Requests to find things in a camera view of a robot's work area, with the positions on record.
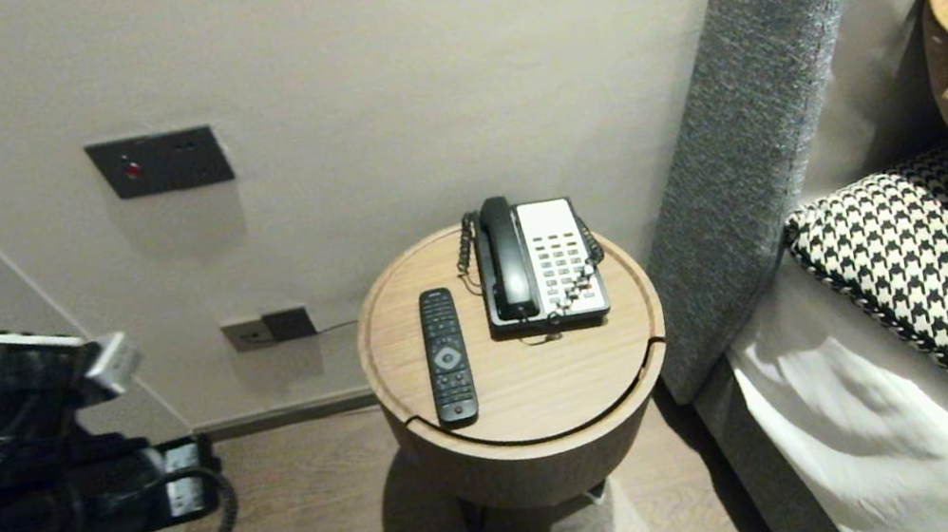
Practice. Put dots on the round wooden side table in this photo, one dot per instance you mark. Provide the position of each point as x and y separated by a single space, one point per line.
541 380

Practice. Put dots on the black and white desk telephone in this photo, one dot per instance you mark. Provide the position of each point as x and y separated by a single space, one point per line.
565 265

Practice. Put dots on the pale wall socket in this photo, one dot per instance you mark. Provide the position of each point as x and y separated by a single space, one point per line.
245 334

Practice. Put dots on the grey skirting board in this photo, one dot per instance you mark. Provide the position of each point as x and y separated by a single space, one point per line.
287 415

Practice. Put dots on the dark wall switch panel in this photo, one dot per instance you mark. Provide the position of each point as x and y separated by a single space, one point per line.
163 162

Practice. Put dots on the black telephone handset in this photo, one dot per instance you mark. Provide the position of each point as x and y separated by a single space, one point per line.
507 260

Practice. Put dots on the grey fabric headboard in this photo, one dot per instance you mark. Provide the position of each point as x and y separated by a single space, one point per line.
757 113

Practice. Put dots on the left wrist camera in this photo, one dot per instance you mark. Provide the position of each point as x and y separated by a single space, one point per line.
111 364

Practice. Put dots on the dark wall socket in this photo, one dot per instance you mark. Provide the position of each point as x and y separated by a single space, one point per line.
289 324

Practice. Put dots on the grey fabric bed base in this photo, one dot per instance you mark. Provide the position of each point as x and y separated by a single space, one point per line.
762 487

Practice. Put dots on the black remote control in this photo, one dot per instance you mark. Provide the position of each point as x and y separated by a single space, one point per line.
448 357

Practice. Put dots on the white bed sheet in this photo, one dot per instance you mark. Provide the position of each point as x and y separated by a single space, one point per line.
849 434

